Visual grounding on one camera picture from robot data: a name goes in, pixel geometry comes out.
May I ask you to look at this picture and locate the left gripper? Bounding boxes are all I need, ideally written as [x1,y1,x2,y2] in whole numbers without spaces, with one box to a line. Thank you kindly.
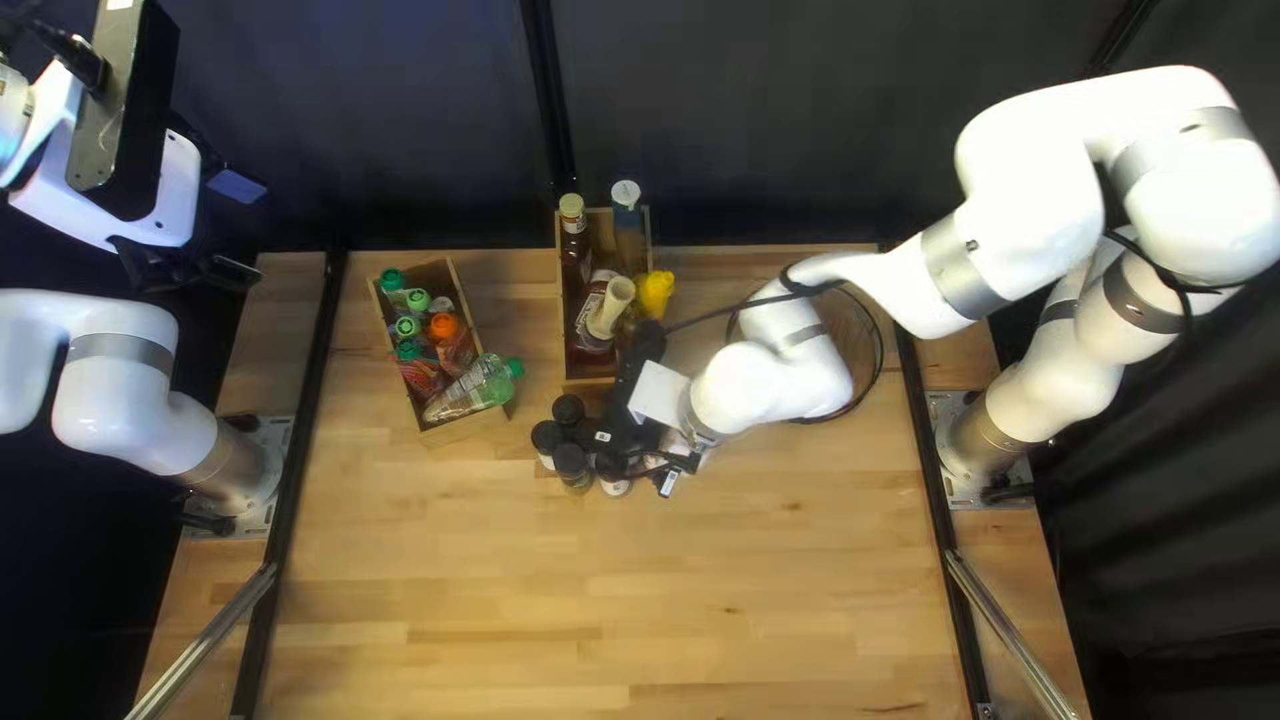
[0,60,268,291]

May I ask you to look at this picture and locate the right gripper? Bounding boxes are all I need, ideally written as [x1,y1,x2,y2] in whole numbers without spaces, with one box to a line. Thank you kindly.
[627,360,721,471]

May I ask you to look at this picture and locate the cream squeeze bottle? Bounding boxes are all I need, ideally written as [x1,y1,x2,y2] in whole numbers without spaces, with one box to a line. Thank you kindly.
[588,275,638,341]

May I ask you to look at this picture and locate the red ketchup bottle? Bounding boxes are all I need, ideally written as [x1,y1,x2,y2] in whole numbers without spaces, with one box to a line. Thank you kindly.
[570,268,621,356]

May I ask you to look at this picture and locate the yellow mustard bottle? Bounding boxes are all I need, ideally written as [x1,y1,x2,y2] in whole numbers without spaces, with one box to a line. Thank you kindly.
[635,270,676,323]

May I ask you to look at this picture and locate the clear green baby food pouch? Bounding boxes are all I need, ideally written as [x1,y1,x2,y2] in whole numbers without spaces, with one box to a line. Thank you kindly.
[420,355,526,426]

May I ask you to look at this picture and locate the orange cap baby food pouch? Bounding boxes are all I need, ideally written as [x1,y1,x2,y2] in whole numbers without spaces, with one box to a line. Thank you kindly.
[430,312,476,376]

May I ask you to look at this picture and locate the wooden box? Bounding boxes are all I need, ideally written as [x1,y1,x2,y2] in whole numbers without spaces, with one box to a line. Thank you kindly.
[365,255,516,453]
[553,205,656,388]

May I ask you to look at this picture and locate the dressing bottle blue cap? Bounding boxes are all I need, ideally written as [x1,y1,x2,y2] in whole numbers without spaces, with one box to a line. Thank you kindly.
[610,180,646,276]

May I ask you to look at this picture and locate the brown sauce bottle yellow cap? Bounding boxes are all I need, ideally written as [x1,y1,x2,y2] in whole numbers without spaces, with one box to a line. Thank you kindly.
[557,192,593,301]

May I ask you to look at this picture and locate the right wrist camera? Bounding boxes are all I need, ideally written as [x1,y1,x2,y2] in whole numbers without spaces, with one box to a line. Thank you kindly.
[585,320,669,451]

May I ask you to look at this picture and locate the black cable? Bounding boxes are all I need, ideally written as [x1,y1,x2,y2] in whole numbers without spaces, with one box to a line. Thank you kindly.
[655,225,1246,336]
[0,10,111,93]

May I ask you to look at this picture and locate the black frame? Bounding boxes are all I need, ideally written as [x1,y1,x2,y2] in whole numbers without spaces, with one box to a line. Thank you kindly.
[125,0,1146,720]

